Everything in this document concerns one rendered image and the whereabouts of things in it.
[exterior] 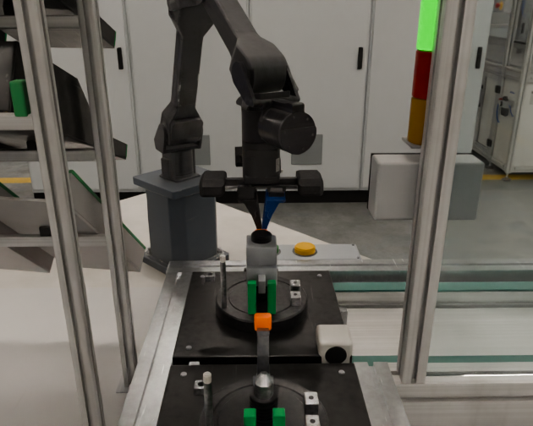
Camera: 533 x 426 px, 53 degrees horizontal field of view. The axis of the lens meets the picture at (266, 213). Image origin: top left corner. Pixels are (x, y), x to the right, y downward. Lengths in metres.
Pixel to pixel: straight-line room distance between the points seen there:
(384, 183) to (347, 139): 3.23
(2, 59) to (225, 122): 3.22
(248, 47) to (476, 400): 0.56
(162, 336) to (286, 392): 0.24
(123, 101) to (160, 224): 2.74
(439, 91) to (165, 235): 0.72
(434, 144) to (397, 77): 3.25
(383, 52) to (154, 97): 1.58
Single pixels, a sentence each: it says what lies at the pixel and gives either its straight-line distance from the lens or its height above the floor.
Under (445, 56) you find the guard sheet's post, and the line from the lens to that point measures 0.57.
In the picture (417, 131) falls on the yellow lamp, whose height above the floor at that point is 1.28.
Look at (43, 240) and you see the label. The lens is 0.78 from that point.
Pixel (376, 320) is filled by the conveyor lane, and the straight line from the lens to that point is 0.91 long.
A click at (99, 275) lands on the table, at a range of 1.20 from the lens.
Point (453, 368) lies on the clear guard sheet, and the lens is 0.74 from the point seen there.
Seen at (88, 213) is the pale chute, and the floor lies 1.15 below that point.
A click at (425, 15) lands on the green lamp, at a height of 1.39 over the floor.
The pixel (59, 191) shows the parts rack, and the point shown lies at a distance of 0.54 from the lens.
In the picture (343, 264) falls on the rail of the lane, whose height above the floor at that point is 0.96.
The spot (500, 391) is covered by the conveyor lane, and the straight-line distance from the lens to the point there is 0.77.
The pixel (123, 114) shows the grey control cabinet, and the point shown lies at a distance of 3.86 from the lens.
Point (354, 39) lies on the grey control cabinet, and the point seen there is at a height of 1.17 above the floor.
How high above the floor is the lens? 1.41
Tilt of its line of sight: 22 degrees down
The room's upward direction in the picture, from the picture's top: straight up
